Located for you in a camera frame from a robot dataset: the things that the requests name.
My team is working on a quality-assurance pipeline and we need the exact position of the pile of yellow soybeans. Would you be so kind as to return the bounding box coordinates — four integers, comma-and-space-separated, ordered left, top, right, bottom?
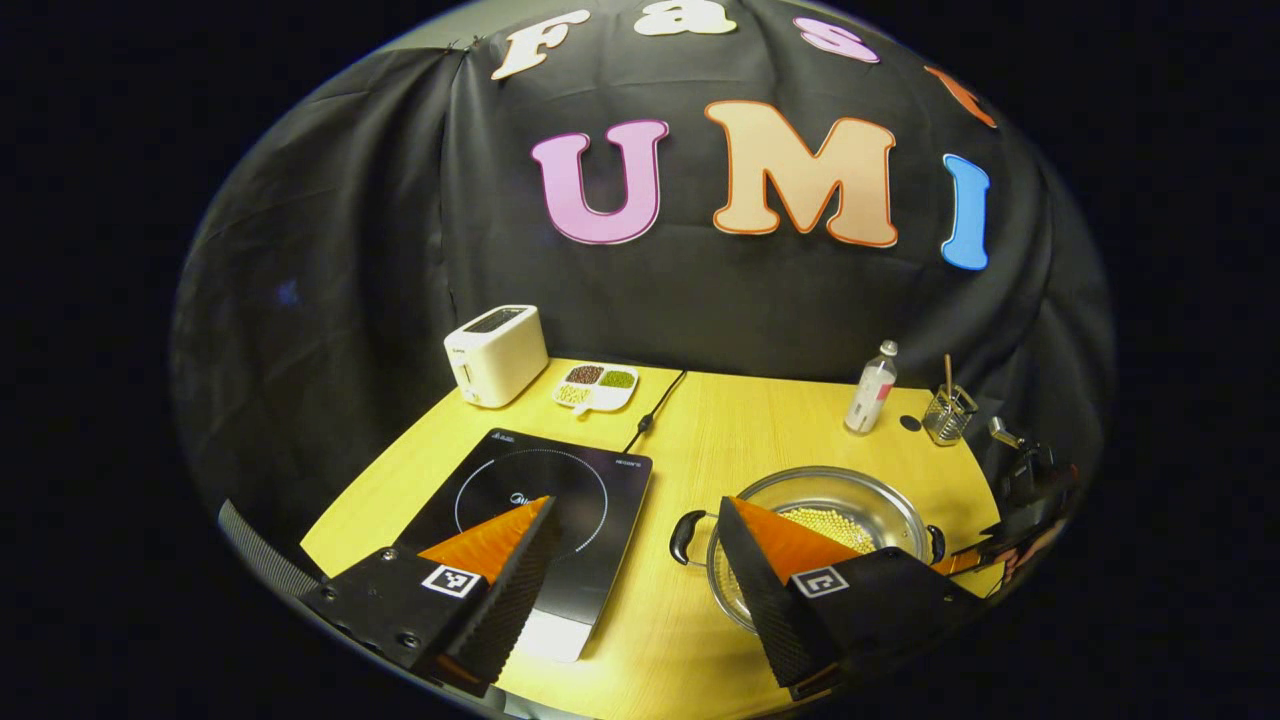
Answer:
722, 505, 881, 606

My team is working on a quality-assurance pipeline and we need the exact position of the clear plastic bottle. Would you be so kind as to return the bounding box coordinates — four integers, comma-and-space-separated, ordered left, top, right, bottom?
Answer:
844, 340, 900, 436

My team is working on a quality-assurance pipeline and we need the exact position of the wire mesh utensil holder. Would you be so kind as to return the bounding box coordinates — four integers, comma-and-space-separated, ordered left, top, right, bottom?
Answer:
921, 383, 979, 447

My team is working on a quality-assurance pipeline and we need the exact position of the white toaster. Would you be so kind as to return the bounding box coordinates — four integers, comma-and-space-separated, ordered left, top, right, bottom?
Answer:
443, 304, 550, 409

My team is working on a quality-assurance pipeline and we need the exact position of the black induction cooktop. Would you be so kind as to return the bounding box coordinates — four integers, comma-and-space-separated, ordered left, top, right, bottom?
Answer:
392, 428, 654, 664

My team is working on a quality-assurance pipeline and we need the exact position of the steel pot with black handles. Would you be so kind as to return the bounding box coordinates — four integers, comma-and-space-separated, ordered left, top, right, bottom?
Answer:
668, 465, 947, 634

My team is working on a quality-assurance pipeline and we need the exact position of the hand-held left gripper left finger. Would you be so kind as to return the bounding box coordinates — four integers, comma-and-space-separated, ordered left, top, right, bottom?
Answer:
300, 494, 563, 699

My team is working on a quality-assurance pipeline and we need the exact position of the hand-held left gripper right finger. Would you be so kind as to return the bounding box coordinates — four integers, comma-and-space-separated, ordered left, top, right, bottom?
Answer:
717, 496, 986, 701

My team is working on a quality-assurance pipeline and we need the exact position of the black backdrop cloth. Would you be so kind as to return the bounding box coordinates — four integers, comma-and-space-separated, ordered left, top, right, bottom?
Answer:
170, 0, 1116, 591

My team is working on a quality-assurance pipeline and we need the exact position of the white divided dish of beans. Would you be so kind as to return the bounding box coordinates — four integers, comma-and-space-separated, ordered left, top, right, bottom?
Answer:
552, 362, 640, 417

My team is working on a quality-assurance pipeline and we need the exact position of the black power cable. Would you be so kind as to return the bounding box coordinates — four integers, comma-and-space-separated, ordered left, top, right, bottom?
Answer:
622, 370, 688, 454

